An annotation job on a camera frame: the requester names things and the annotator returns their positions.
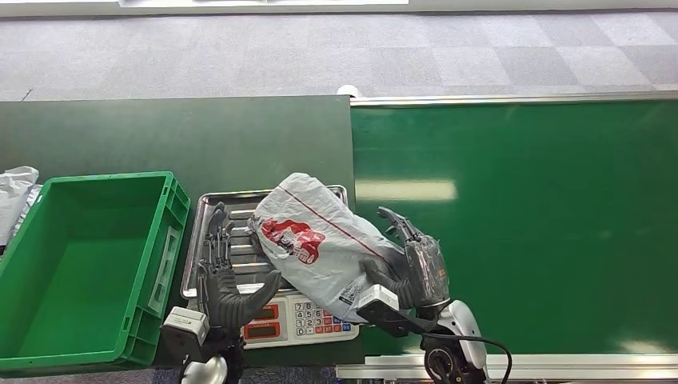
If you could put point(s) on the electronic scale with steel tray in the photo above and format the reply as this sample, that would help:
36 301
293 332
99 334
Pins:
307 323

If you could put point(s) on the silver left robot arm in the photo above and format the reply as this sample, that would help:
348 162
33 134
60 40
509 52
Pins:
212 368

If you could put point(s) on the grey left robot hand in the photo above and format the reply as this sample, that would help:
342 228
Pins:
225 305

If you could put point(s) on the green conveyor belt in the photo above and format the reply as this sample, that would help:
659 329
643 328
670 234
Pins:
556 228

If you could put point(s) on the grey red-printed mail package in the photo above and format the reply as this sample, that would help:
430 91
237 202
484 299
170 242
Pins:
312 249

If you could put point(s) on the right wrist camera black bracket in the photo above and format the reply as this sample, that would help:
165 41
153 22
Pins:
378 299

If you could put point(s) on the green plastic crate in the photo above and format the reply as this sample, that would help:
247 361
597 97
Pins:
90 265

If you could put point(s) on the patterned grey mail bag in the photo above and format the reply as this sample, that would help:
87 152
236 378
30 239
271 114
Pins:
27 209

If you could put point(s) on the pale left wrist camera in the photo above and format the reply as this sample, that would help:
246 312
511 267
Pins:
184 324

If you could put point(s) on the white conveyor roller end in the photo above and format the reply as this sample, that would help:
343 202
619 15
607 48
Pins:
349 91

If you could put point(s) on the white plastic bag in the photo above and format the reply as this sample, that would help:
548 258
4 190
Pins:
13 196

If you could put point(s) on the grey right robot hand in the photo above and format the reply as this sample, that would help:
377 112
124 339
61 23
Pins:
426 270

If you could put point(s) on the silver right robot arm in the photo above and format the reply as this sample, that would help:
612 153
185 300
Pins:
461 339

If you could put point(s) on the aluminium conveyor side rail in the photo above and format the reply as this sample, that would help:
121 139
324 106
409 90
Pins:
582 367
503 98

